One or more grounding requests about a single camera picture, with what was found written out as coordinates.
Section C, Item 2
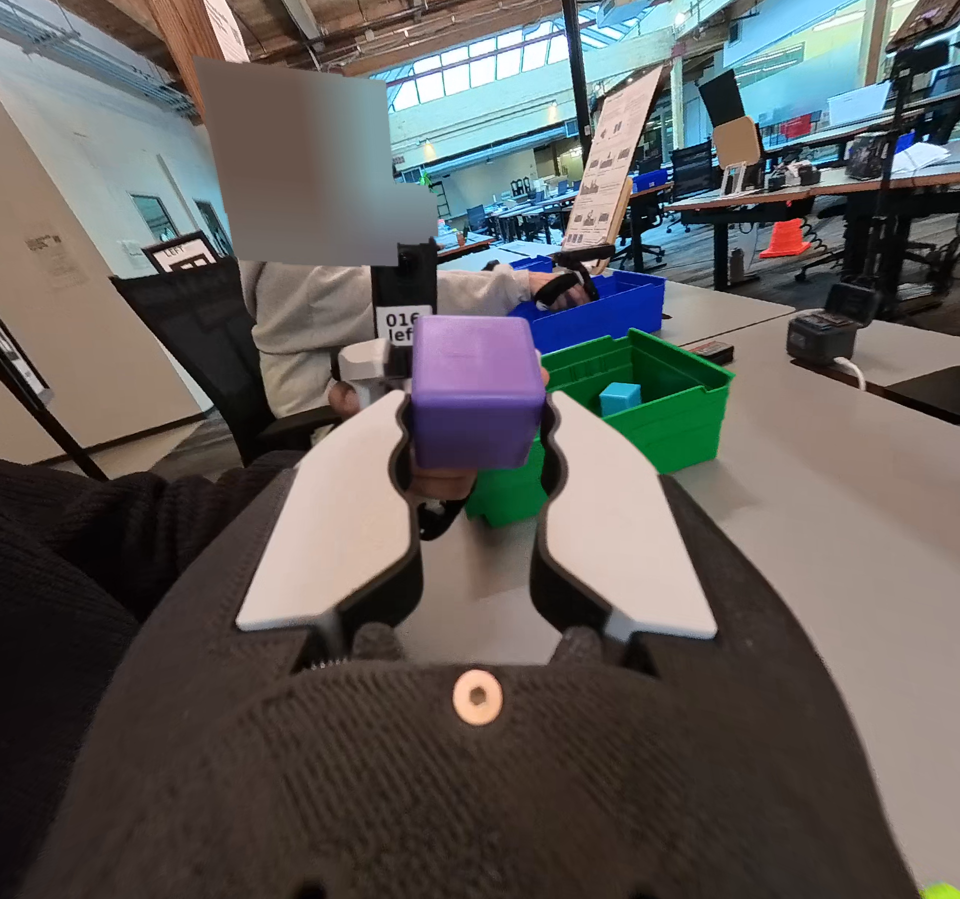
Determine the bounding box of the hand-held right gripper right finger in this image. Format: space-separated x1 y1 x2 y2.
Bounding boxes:
529 392 719 660

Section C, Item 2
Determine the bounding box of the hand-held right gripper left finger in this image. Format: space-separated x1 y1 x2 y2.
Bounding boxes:
236 389 425 664

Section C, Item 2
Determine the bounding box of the green plastic bin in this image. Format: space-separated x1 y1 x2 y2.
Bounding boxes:
465 327 736 529

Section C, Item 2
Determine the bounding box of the purple cube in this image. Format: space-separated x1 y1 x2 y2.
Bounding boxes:
410 315 547 471

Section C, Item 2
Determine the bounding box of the person's left forearm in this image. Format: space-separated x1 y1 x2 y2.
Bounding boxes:
0 451 301 885

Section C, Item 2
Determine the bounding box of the wooden top desk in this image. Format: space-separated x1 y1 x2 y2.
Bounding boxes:
663 167 960 293

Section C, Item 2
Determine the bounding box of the person's left hand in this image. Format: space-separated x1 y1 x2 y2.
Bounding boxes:
330 381 475 501

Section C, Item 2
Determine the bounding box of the black mesh office chair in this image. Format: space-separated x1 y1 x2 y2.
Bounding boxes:
108 257 346 467

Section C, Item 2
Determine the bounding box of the black framed sign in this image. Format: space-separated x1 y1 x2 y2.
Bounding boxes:
141 231 220 275

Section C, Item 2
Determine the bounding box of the wooden instruction board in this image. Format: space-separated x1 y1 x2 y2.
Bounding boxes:
561 62 667 254

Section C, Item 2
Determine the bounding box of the black small device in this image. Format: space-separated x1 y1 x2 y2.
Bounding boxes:
786 311 860 368

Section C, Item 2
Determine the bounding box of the black vertical pole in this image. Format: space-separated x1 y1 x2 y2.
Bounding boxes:
553 0 595 158

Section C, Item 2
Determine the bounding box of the black easel stand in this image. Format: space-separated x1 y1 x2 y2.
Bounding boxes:
0 317 110 482

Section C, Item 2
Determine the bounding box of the grey table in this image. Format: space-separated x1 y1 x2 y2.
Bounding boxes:
791 317 960 428

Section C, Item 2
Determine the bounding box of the wooden pillar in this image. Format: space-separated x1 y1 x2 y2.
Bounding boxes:
120 0 252 120

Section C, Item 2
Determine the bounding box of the brown clipboard on stand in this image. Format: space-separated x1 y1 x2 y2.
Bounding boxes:
712 116 766 195

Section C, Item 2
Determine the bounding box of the black tripod stand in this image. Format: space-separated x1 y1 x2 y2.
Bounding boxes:
855 44 950 315

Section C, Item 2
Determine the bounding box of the tilted brown panel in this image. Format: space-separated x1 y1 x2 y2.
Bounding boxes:
885 0 960 54

